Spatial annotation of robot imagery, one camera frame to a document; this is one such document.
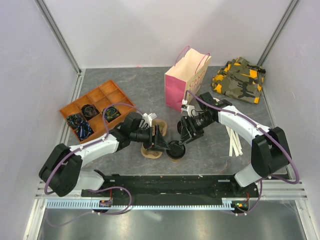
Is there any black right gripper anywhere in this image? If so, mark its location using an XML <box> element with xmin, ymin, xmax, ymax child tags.
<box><xmin>178</xmin><ymin>112</ymin><xmax>215</xmax><ymax>145</ymax></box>

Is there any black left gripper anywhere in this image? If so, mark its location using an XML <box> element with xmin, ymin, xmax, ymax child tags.
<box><xmin>130</xmin><ymin>124</ymin><xmax>170</xmax><ymax>152</ymax></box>

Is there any black cup lid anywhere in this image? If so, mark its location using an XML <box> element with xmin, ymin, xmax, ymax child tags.
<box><xmin>166</xmin><ymin>140</ymin><xmax>186</xmax><ymax>158</ymax></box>
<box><xmin>177</xmin><ymin>120</ymin><xmax>183</xmax><ymax>134</ymax></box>

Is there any brown pulp cup carrier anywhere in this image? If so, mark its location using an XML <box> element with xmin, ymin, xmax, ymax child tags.
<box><xmin>140</xmin><ymin>118</ymin><xmax>168</xmax><ymax>159</ymax></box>

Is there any pink and cream paper bag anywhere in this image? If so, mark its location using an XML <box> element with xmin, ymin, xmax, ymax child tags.
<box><xmin>164</xmin><ymin>46</ymin><xmax>212</xmax><ymax>113</ymax></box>

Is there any brown paper cup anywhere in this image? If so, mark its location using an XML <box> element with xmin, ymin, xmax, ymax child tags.
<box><xmin>168</xmin><ymin>156</ymin><xmax>182</xmax><ymax>163</ymax></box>

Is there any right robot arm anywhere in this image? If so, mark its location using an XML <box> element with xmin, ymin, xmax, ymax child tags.
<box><xmin>177</xmin><ymin>92</ymin><xmax>291</xmax><ymax>197</ymax></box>

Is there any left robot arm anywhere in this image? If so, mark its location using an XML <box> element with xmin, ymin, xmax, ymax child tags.
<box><xmin>39</xmin><ymin>112</ymin><xmax>170</xmax><ymax>197</ymax></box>

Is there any white wrapped straw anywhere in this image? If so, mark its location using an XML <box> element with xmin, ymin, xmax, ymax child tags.
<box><xmin>233</xmin><ymin>130</ymin><xmax>243</xmax><ymax>156</ymax></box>
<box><xmin>226</xmin><ymin>127</ymin><xmax>239</xmax><ymax>157</ymax></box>

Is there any blue striped rolled tie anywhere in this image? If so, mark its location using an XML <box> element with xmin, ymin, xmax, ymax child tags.
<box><xmin>76</xmin><ymin>121</ymin><xmax>94</xmax><ymax>141</ymax></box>

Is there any brown rolled tie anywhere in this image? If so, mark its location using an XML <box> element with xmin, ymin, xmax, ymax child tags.
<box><xmin>81</xmin><ymin>104</ymin><xmax>99</xmax><ymax>120</ymax></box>

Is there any camouflage folded cloth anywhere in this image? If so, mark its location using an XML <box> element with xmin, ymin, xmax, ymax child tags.
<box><xmin>212</xmin><ymin>57</ymin><xmax>266</xmax><ymax>104</ymax></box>

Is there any orange compartment tray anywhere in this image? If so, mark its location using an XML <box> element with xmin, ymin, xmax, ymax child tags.
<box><xmin>59</xmin><ymin>79</ymin><xmax>136</xmax><ymax>144</ymax></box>

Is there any dark rolled tie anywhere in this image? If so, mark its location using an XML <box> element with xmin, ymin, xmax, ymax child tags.
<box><xmin>66</xmin><ymin>113</ymin><xmax>84</xmax><ymax>130</ymax></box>

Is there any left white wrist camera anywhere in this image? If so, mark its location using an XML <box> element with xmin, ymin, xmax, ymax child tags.
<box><xmin>142</xmin><ymin>113</ymin><xmax>157</xmax><ymax>128</ymax></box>

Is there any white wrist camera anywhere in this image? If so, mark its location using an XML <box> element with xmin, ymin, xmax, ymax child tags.
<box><xmin>180</xmin><ymin>99</ymin><xmax>195</xmax><ymax>116</ymax></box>
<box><xmin>142</xmin><ymin>113</ymin><xmax>157</xmax><ymax>128</ymax></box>

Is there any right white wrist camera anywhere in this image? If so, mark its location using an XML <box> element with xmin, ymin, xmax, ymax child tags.
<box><xmin>180</xmin><ymin>99</ymin><xmax>195</xmax><ymax>116</ymax></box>

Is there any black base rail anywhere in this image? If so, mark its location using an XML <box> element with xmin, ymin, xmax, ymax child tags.
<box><xmin>81</xmin><ymin>171</ymin><xmax>260</xmax><ymax>205</ymax></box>

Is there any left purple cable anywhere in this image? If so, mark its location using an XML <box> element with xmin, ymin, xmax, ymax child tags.
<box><xmin>44</xmin><ymin>102</ymin><xmax>151</xmax><ymax>227</ymax></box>

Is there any purple cable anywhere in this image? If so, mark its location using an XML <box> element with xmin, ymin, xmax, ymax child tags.
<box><xmin>44</xmin><ymin>102</ymin><xmax>151</xmax><ymax>227</ymax></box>
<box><xmin>186</xmin><ymin>89</ymin><xmax>300</xmax><ymax>218</ymax></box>

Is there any white slotted cable duct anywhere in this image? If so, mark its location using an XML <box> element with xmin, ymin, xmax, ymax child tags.
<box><xmin>45</xmin><ymin>198</ymin><xmax>240</xmax><ymax>211</ymax></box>

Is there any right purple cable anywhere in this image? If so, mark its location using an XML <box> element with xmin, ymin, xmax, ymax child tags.
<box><xmin>186</xmin><ymin>89</ymin><xmax>300</xmax><ymax>218</ymax></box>

